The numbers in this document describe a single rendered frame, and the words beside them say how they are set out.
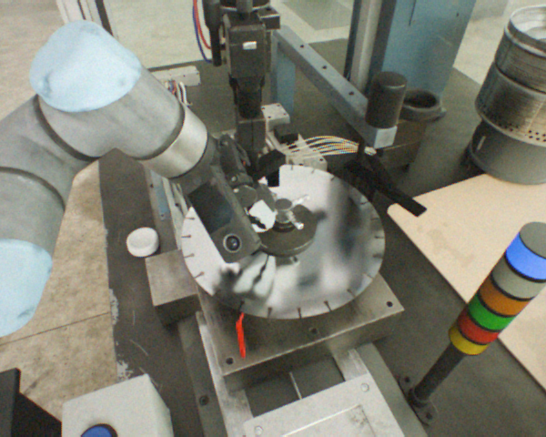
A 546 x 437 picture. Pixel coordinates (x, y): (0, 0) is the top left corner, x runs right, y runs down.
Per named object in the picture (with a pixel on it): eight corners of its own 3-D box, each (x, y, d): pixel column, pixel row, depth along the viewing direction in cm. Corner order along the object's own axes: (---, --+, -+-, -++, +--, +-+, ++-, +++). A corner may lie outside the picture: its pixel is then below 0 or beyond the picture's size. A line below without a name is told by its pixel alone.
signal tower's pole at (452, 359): (427, 402, 63) (480, 343, 47) (415, 408, 62) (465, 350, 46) (419, 389, 64) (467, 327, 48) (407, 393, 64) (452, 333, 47)
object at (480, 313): (519, 323, 41) (532, 309, 39) (486, 336, 40) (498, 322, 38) (490, 290, 44) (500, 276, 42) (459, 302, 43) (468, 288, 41)
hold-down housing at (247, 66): (269, 153, 56) (269, 3, 41) (237, 156, 55) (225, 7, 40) (262, 132, 60) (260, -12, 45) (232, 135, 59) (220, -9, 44)
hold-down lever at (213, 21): (259, 7, 42) (255, -5, 44) (204, 3, 40) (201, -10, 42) (249, 70, 48) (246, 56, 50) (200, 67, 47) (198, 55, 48)
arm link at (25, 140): (-81, 207, 30) (14, 137, 27) (-29, 129, 38) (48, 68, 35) (15, 253, 35) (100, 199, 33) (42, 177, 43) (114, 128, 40)
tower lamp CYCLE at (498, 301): (533, 308, 39) (549, 292, 37) (499, 321, 38) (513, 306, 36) (501, 274, 42) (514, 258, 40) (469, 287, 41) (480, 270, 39)
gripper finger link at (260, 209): (278, 193, 60) (249, 166, 53) (288, 224, 57) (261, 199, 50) (260, 202, 61) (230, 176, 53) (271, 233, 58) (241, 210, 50)
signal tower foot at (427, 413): (441, 420, 61) (447, 415, 59) (423, 429, 60) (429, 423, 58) (410, 370, 66) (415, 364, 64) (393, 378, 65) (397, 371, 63)
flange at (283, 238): (328, 220, 63) (330, 209, 62) (294, 265, 57) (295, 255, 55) (273, 195, 68) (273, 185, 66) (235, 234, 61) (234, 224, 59)
